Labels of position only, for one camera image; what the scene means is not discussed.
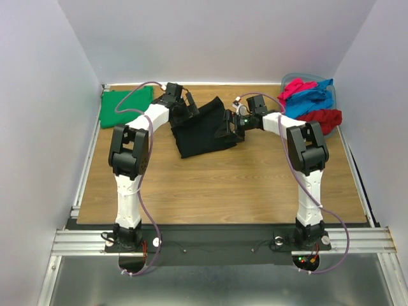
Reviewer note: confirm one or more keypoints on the blue t shirt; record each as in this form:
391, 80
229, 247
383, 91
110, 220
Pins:
307, 101

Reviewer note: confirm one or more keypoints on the pink t shirt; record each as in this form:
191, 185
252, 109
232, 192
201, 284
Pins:
295, 86

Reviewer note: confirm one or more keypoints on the folded green t shirt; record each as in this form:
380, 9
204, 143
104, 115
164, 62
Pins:
139, 100

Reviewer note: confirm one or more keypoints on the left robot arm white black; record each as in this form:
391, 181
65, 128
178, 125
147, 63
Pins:
130, 151

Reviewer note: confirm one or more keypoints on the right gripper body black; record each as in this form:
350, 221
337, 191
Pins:
231, 124

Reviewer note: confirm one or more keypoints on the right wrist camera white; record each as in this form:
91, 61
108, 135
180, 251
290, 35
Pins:
240, 109

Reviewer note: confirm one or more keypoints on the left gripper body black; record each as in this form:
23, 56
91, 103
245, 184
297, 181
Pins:
183, 109

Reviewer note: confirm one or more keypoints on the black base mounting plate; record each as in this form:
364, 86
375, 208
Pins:
215, 245

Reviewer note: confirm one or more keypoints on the aluminium frame rail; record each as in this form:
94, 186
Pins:
78, 197

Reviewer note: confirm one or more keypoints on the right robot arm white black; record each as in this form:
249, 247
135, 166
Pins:
306, 153

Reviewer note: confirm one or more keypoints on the black t shirt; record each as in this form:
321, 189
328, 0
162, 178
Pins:
197, 135

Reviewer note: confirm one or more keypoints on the red t shirt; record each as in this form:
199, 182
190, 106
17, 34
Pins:
328, 119

